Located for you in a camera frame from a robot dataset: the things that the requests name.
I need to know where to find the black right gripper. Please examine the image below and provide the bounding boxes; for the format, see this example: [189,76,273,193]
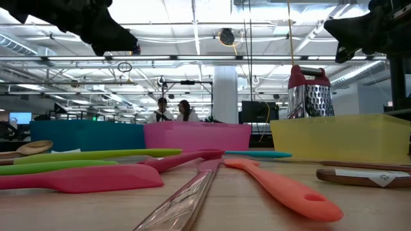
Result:
[324,0,411,64]

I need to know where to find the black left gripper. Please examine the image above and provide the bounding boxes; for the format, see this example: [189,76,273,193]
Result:
[0,0,139,57]

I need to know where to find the green silicone spoon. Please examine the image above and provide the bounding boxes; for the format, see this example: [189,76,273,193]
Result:
[13,148,184,166]

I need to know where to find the copper metal spoon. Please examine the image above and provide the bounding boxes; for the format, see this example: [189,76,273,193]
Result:
[0,140,54,160]

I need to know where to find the red silicone spatula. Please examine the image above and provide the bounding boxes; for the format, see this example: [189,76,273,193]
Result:
[0,164,165,194]

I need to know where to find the dark wooden spoon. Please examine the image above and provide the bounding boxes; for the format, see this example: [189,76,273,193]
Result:
[315,168,411,189]

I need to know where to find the blue silicone spatula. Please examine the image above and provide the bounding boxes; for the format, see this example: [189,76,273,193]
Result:
[224,150,293,159]

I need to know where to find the red silicone spoon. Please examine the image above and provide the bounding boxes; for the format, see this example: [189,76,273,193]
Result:
[137,148,226,175]

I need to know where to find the orange silicone spoon spatula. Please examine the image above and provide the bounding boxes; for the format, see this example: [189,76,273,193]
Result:
[223,158,345,223]

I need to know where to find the black monitor stand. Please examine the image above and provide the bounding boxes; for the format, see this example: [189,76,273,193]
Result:
[383,56,411,122]

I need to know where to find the person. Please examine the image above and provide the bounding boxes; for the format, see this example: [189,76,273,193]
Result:
[175,99,201,123]
[146,97,175,124]

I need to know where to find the long ceiling light strip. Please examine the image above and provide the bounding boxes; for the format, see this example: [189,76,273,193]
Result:
[0,55,388,62]

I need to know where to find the teal blue plastic bin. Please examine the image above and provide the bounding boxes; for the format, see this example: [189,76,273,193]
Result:
[30,120,146,152]

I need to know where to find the yellow plastic bin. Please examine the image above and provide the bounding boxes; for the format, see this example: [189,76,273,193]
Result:
[270,114,411,164]

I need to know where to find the black television screen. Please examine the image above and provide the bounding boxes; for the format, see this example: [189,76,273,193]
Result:
[241,100,280,124]

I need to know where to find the white column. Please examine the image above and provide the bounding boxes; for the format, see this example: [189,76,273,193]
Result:
[213,65,240,124]

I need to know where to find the blue lit monitor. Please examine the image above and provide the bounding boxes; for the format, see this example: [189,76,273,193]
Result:
[8,112,33,126]

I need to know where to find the pink plastic bin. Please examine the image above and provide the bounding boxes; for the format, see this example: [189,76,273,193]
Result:
[143,121,252,152]

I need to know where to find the green silicone spatula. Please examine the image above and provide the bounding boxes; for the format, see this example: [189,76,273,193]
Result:
[0,160,119,176]

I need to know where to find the silver ceiling duct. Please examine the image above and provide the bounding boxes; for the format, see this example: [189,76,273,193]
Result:
[0,31,57,57]
[329,60,386,88]

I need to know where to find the box grater red handle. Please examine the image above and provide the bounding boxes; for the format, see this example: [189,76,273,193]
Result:
[287,65,335,119]

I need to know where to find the black camera rig frame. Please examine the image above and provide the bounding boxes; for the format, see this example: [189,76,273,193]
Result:
[161,80,214,122]

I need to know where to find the black looped cable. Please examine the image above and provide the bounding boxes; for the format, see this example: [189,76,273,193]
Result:
[241,0,255,103]

